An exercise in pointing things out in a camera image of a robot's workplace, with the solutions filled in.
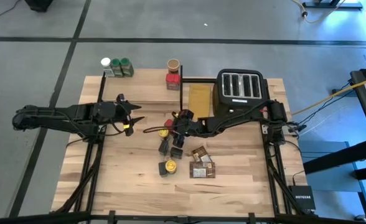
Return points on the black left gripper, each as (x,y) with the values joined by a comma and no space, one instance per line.
(108,116)

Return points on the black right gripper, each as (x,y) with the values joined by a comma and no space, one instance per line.
(189,129)

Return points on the yellow-lid dark spice jar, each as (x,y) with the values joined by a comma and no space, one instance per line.
(170,166)
(163,133)

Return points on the green-lid oregano spice jar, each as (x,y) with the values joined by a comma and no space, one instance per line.
(127,67)

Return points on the green-lid herb spice jar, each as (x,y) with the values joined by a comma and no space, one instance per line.
(117,68)

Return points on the white-lid spice jar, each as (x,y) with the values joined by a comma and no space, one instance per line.
(107,67)

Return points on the tan-lid spice jar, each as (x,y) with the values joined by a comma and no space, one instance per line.
(173,65)

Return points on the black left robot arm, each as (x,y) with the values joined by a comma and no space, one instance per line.
(61,116)

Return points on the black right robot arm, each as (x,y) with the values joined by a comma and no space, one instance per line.
(239,119)

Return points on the small brown foil packet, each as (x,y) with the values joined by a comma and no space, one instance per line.
(201,154)

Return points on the yellow cloth mat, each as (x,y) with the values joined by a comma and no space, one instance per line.
(199,101)

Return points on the black four-slot toaster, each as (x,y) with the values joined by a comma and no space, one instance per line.
(240,90)

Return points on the black Netgear router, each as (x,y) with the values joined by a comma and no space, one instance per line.
(302,197)

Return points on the black floor object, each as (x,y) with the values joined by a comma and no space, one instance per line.
(38,4)

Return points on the black stand base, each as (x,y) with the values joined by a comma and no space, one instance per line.
(332,4)

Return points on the wooden shelf with black frame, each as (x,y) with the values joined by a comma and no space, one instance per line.
(139,87)

